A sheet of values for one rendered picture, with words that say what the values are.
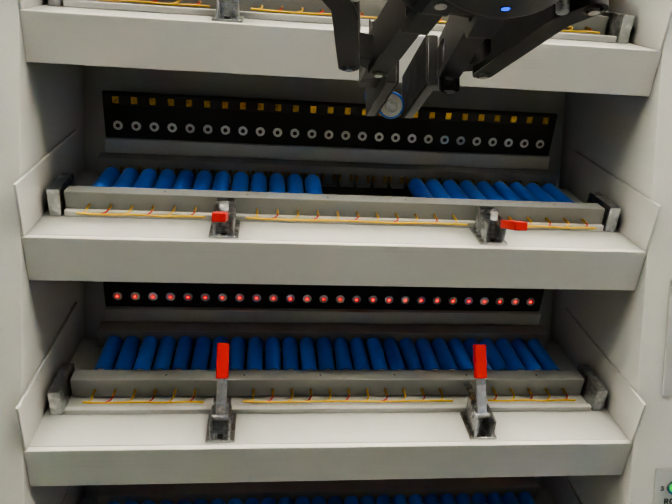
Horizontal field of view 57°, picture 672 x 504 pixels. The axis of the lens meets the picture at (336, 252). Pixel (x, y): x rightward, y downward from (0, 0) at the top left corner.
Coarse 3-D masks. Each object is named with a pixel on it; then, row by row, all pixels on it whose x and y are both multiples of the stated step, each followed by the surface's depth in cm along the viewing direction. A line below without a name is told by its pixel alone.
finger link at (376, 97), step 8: (392, 72) 36; (384, 80) 36; (392, 80) 36; (368, 88) 42; (376, 88) 39; (384, 88) 37; (392, 88) 37; (368, 96) 42; (376, 96) 39; (384, 96) 38; (368, 104) 41; (376, 104) 40; (368, 112) 42; (376, 112) 42
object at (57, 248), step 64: (576, 192) 77; (64, 256) 57; (128, 256) 58; (192, 256) 58; (256, 256) 59; (320, 256) 59; (384, 256) 60; (448, 256) 61; (512, 256) 61; (576, 256) 62; (640, 256) 63
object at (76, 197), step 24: (72, 192) 60; (96, 192) 60; (120, 192) 61; (144, 192) 61; (168, 192) 62; (192, 192) 62; (216, 192) 63; (240, 192) 63; (264, 192) 64; (168, 216) 60; (192, 216) 60; (360, 216) 64; (384, 216) 64; (408, 216) 65; (432, 216) 65; (456, 216) 65; (504, 216) 66; (528, 216) 66; (552, 216) 66; (576, 216) 66; (600, 216) 67
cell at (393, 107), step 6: (390, 96) 42; (396, 96) 42; (390, 102) 42; (396, 102) 42; (402, 102) 42; (384, 108) 42; (390, 108) 42; (396, 108) 42; (402, 108) 42; (384, 114) 42; (390, 114) 42; (396, 114) 42
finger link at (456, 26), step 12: (456, 24) 31; (468, 24) 29; (480, 24) 27; (492, 24) 27; (444, 36) 34; (456, 36) 31; (468, 36) 29; (480, 36) 29; (492, 36) 29; (444, 48) 34; (456, 48) 31; (468, 48) 31; (444, 60) 34; (456, 60) 33; (468, 60) 33; (444, 72) 35; (456, 72) 35; (444, 84) 36; (456, 84) 36
